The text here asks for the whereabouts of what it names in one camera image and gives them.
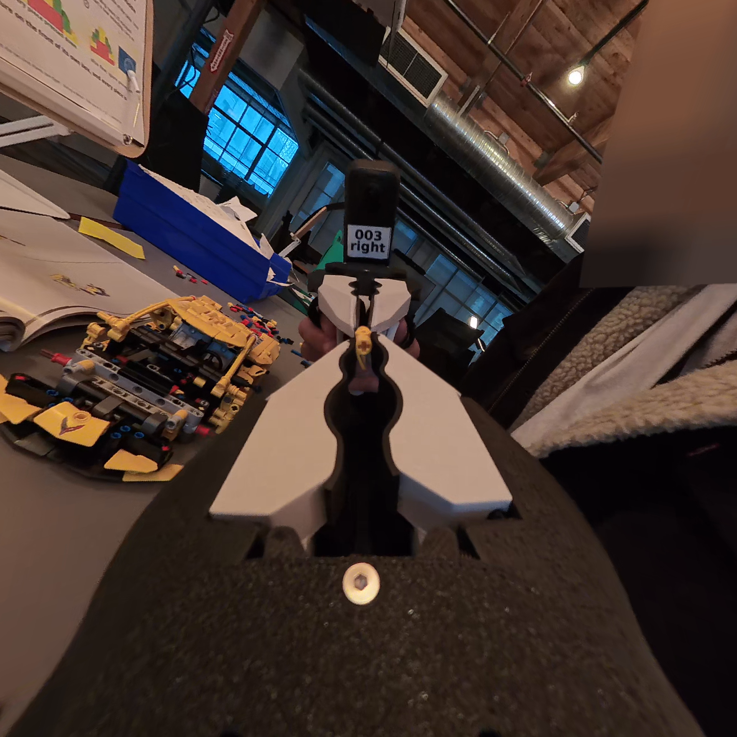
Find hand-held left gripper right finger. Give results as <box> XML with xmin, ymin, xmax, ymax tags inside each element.
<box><xmin>371</xmin><ymin>334</ymin><xmax>514</xmax><ymax>556</ymax></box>

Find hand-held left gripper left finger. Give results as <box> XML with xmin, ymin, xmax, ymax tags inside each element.
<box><xmin>208</xmin><ymin>340</ymin><xmax>353</xmax><ymax>556</ymax></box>

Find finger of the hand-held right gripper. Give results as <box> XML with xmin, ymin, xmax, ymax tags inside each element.
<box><xmin>318</xmin><ymin>275</ymin><xmax>364</xmax><ymax>342</ymax></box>
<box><xmin>368</xmin><ymin>280</ymin><xmax>413</xmax><ymax>346</ymax></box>

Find yellow brick car model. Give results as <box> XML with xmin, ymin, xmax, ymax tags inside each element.
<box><xmin>0</xmin><ymin>295</ymin><xmax>283</xmax><ymax>483</ymax></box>

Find building instruction booklet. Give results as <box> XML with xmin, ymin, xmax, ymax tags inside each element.
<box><xmin>0</xmin><ymin>207</ymin><xmax>179</xmax><ymax>352</ymax></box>

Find black-headed desk lamp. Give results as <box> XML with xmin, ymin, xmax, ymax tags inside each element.
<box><xmin>279</xmin><ymin>202</ymin><xmax>346</xmax><ymax>260</ymax></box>

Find grey desk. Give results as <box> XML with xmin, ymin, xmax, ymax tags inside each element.
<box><xmin>0</xmin><ymin>152</ymin><xmax>323</xmax><ymax>715</ymax></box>

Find person's right hand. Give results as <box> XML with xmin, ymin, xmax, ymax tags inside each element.
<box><xmin>298</xmin><ymin>314</ymin><xmax>351</xmax><ymax>366</ymax></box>

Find black pipe bundle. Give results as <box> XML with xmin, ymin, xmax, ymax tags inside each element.
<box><xmin>299</xmin><ymin>69</ymin><xmax>548</xmax><ymax>294</ymax></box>

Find green board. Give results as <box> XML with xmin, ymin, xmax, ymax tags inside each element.
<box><xmin>317</xmin><ymin>230</ymin><xmax>346</xmax><ymax>271</ymax></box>

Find large glass partition window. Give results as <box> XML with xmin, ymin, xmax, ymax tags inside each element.
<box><xmin>288</xmin><ymin>161</ymin><xmax>519</xmax><ymax>346</ymax></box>

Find pile of coloured brick pins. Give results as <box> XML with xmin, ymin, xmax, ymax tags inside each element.
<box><xmin>227</xmin><ymin>302</ymin><xmax>312</xmax><ymax>369</ymax></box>

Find blue-lit paned window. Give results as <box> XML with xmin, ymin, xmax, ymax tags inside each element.
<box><xmin>175</xmin><ymin>58</ymin><xmax>300</xmax><ymax>197</ymax></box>

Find white vent grille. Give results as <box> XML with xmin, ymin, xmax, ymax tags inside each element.
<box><xmin>380</xmin><ymin>26</ymin><xmax>449</xmax><ymax>107</ymax></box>
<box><xmin>564</xmin><ymin>213</ymin><xmax>591</xmax><ymax>254</ymax></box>

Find white printed paper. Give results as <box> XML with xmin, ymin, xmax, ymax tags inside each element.
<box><xmin>144</xmin><ymin>167</ymin><xmax>294</xmax><ymax>289</ymax></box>

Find blue plastic bin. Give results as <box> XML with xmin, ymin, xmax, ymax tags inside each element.
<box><xmin>112</xmin><ymin>160</ymin><xmax>291</xmax><ymax>303</ymax></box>

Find black upright panel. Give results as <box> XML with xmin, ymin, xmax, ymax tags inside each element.
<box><xmin>106</xmin><ymin>92</ymin><xmax>202</xmax><ymax>193</ymax></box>

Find yellow sticky note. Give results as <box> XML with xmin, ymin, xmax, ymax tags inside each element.
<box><xmin>78</xmin><ymin>216</ymin><xmax>146</xmax><ymax>260</ymax></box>

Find person's legs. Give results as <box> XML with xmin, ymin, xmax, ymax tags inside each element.
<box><xmin>593</xmin><ymin>449</ymin><xmax>737</xmax><ymax>737</ymax></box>

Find printed instruction sheet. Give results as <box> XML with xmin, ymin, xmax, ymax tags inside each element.
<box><xmin>0</xmin><ymin>0</ymin><xmax>147</xmax><ymax>145</ymax></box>

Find white document stand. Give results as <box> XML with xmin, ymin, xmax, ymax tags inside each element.
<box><xmin>0</xmin><ymin>0</ymin><xmax>155</xmax><ymax>221</ymax></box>

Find silver air duct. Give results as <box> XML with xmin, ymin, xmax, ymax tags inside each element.
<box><xmin>423</xmin><ymin>95</ymin><xmax>577</xmax><ymax>243</ymax></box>

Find brown wooden post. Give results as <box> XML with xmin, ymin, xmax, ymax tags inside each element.
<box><xmin>190</xmin><ymin>0</ymin><xmax>266</xmax><ymax>113</ymax></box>

